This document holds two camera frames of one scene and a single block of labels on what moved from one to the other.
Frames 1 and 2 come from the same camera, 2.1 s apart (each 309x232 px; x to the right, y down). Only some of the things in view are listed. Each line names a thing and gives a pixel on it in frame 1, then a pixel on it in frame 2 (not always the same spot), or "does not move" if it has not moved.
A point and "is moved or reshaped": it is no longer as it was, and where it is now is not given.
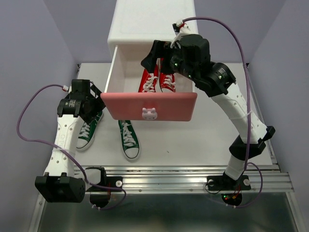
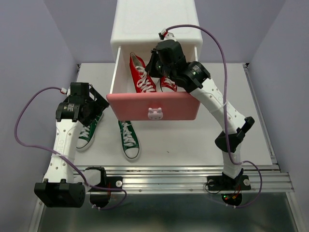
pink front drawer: x=122 y=101 is moved or reshaped
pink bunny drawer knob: x=149 y=114 → x=155 y=114
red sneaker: x=148 y=80 is moved or reshaped
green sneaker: x=129 y=140 does not move
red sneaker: x=167 y=82 does not move
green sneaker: x=87 y=132 does not move
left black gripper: x=100 y=103 does not move
